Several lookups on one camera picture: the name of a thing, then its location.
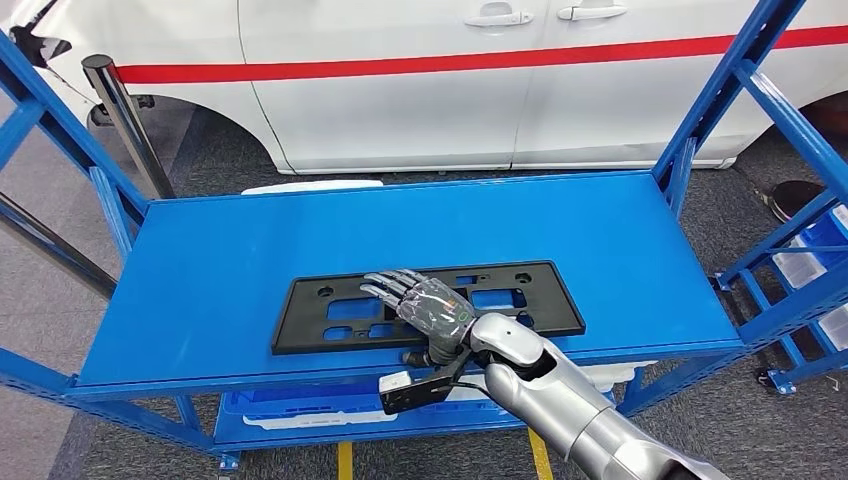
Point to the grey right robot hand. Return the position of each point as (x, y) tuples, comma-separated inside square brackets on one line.
[(434, 308)]

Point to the black plastic plate part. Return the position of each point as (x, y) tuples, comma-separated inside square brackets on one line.
[(295, 324)]

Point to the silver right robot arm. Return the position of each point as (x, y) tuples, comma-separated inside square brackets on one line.
[(570, 404)]

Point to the blue metal shelf rack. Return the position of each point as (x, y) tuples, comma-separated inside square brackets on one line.
[(199, 278)]

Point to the white plastic divided tray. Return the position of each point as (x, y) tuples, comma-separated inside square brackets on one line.
[(318, 421), (626, 374)]

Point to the white flat panel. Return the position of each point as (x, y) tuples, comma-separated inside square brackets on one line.
[(311, 188)]

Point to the white car with red stripe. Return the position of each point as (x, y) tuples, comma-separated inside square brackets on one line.
[(397, 112)]

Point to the blue wheeled storage rack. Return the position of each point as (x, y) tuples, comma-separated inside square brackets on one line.
[(765, 318)]

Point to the white plastic crate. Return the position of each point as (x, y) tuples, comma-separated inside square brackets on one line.
[(841, 217), (798, 265), (835, 328)]

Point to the black round stanchion base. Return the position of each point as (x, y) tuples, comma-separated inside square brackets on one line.
[(795, 199)]

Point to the blue plastic crate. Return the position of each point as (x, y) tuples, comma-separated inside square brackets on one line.
[(825, 235)]

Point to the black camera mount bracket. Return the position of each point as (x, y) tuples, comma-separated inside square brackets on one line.
[(457, 368)]

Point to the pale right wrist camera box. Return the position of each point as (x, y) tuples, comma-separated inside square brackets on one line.
[(395, 384)]

